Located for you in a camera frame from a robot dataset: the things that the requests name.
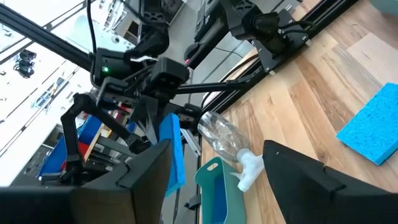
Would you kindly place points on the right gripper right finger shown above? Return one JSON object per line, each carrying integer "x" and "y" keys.
{"x": 326, "y": 199}

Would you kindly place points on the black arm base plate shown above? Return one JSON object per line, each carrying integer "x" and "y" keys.
{"x": 292, "y": 40}

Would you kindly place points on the black articulated background stand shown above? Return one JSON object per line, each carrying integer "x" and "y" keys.
{"x": 70, "y": 140}

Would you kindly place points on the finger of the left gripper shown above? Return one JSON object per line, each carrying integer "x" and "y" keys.
{"x": 189, "y": 116}
{"x": 146, "y": 118}

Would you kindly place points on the blue and red storage shelf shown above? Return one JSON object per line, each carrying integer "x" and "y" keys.
{"x": 56, "y": 158}

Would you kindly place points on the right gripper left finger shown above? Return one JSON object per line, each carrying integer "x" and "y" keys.
{"x": 93, "y": 205}

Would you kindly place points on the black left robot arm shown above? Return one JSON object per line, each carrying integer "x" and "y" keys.
{"x": 217, "y": 18}

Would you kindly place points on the blue sponge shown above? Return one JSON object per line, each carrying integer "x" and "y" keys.
{"x": 174, "y": 155}
{"x": 373, "y": 127}

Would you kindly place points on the clear spray bottle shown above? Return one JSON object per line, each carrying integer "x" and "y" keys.
{"x": 222, "y": 137}

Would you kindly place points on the small teal plastic bin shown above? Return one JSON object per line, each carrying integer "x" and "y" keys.
{"x": 205, "y": 193}

